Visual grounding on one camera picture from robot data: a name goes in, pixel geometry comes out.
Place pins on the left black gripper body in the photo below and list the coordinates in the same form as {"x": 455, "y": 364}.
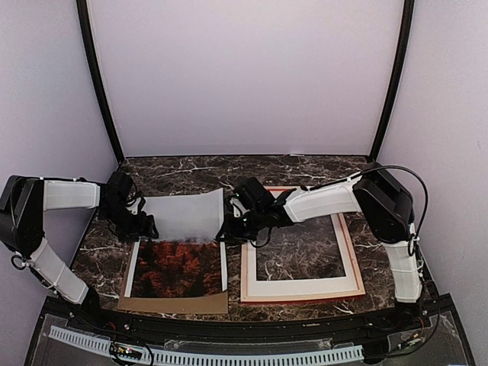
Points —
{"x": 126, "y": 224}

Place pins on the white slotted cable duct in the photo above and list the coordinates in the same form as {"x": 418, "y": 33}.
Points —
{"x": 133, "y": 354}

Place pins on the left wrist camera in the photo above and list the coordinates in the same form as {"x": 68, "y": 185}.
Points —
{"x": 136, "y": 205}

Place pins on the red wooden picture frame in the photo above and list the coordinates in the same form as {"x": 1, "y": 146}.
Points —
{"x": 303, "y": 205}

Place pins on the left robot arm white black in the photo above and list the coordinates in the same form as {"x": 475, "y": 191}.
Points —
{"x": 25, "y": 203}

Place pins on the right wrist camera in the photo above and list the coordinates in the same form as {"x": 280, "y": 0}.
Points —
{"x": 236, "y": 206}

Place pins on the left black corner post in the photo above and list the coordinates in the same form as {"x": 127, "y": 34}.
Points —
{"x": 96, "y": 79}

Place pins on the clear acrylic sheet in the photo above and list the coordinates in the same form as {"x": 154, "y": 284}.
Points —
{"x": 308, "y": 250}

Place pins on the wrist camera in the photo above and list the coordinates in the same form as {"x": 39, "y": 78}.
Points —
{"x": 236, "y": 206}
{"x": 136, "y": 205}

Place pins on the white mat board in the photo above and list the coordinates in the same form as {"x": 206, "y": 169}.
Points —
{"x": 351, "y": 285}

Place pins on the autumn forest photo print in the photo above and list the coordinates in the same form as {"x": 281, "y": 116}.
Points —
{"x": 185, "y": 218}

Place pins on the right black corner post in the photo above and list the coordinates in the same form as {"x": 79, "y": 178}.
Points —
{"x": 395, "y": 77}

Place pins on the black front rail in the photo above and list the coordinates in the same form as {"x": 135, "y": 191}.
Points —
{"x": 361, "y": 328}

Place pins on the black corner post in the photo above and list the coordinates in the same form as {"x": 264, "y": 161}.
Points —
{"x": 395, "y": 77}
{"x": 96, "y": 79}

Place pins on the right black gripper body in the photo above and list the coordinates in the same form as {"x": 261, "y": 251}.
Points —
{"x": 245, "y": 229}

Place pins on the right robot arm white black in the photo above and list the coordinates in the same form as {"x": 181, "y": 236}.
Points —
{"x": 385, "y": 203}

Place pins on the brown cardboard backing board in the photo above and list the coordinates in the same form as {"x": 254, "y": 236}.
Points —
{"x": 171, "y": 305}

